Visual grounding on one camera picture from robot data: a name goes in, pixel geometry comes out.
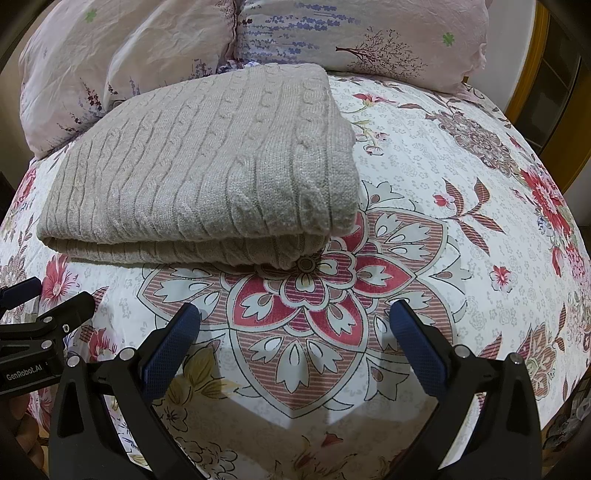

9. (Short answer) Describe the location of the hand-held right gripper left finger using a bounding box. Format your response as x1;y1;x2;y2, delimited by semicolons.
48;302;202;480

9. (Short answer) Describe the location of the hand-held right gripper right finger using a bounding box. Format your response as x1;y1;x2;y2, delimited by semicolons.
389;299;542;480

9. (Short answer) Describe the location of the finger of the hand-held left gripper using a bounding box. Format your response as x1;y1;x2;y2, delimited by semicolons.
0;292;96;344
0;277;43;315

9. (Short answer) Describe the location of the beige cable-knit sweater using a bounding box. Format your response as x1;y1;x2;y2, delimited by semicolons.
36;64;361;272

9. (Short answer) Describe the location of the person's left hand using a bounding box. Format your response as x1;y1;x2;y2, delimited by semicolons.
0;396;51;446

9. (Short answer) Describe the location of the floral bed sheet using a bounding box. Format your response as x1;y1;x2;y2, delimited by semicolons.
0;74;591;480

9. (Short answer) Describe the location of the pink floral pillow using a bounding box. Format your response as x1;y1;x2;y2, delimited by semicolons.
224;0;491;95
18;0;241;160

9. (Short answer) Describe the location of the wooden headboard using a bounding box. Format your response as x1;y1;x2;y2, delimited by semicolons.
502;7;591;197

